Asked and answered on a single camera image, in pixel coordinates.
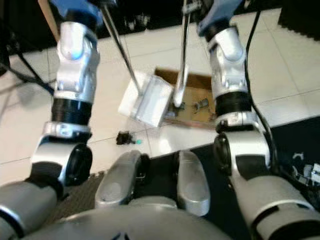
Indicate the grey robot torso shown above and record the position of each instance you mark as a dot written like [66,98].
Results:
[130,229]

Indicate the silver robot right leg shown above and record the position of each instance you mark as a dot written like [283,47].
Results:
[192,175]

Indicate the brown cardboard box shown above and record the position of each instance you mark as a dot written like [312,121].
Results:
[205,82]

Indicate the silver broom pole white grip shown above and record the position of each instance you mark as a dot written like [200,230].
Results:
[185,55]

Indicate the grey metal part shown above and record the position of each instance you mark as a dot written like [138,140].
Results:
[201,105]

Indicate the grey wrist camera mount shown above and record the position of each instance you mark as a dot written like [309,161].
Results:
[217,12]
[75,7]

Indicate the small green cap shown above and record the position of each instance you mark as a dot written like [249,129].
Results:
[139,142]

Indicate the small black plastic lump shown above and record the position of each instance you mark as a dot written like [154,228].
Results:
[124,137]

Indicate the silver robot leg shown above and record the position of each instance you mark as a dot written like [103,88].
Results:
[120,180]
[192,175]

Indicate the silver robot left leg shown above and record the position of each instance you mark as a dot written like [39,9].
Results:
[120,180]

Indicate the light wooden stick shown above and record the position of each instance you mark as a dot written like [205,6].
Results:
[49,20]

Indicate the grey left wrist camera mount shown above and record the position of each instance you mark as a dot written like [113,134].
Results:
[75,7]

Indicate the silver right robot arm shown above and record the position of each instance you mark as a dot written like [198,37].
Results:
[227,65]

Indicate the black ribbed foam panel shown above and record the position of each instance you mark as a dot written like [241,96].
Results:
[300,17]

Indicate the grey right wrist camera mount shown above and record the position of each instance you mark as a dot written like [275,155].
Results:
[217,12]

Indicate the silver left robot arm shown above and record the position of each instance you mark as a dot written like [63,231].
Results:
[75,60]

